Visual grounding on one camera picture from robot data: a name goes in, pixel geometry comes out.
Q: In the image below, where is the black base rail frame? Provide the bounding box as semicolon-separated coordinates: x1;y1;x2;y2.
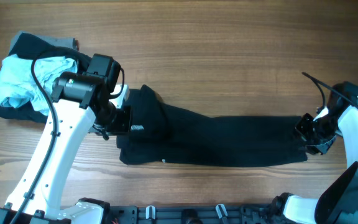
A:
103;204;292;224

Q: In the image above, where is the light blue crumpled garment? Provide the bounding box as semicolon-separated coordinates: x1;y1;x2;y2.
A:
0;54;78;116

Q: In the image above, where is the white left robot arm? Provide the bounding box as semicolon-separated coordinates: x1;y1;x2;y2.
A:
0;72;131;223

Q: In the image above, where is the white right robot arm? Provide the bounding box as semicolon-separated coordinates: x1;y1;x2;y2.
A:
270;106;358;223

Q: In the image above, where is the black t-shirt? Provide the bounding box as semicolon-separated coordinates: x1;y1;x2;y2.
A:
116;85;307;167

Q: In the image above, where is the grey folded garment in pile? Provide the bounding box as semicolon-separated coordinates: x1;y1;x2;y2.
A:
9;30;80;51

